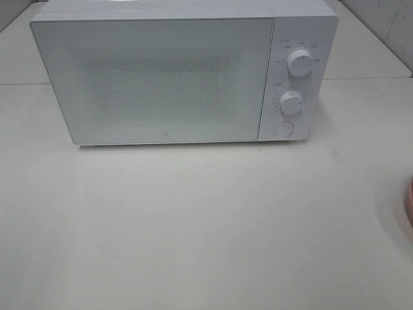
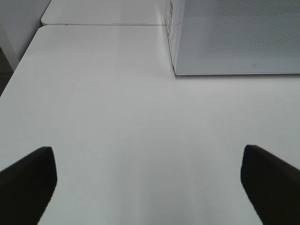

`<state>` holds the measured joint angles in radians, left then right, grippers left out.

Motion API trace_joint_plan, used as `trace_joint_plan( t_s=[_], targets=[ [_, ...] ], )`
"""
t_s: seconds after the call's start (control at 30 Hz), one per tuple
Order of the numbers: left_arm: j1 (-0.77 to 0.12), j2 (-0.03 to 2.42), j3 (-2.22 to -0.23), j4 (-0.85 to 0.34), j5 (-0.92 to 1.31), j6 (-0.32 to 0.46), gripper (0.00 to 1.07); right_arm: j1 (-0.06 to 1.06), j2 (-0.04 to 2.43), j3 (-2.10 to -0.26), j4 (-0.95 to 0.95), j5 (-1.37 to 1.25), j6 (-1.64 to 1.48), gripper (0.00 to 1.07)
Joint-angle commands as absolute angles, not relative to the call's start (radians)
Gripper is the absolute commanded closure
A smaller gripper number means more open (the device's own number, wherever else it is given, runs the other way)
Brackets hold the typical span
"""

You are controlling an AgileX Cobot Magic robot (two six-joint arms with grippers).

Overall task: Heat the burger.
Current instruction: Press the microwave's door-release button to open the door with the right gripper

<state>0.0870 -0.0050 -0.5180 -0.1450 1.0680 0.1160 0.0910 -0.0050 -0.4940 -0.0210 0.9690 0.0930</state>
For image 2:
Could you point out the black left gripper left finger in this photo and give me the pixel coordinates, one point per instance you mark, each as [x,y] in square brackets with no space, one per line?
[26,188]

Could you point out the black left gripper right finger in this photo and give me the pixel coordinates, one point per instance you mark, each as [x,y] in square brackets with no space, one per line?
[272,186]

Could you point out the white microwave door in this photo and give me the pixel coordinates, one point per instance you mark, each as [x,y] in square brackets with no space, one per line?
[235,37]

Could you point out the white microwave oven body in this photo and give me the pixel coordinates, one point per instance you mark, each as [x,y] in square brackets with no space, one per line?
[174,12]

